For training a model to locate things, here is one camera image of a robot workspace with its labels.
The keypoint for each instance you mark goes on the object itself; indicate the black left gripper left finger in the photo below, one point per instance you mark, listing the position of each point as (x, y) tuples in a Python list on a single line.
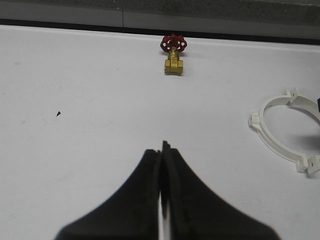
[(131, 213)]

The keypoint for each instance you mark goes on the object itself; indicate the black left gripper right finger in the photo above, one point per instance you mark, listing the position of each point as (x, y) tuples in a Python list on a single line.
[(194, 212)]

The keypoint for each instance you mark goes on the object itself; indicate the white half pipe clamp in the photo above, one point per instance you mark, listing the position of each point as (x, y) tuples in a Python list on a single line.
[(256, 121), (311, 164)]

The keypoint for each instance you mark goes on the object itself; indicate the brass valve red handwheel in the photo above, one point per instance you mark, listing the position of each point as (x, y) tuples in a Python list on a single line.
[(173, 45)]

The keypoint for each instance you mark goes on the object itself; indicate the grey stone counter ledge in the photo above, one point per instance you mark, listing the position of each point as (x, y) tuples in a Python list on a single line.
[(270, 18)]

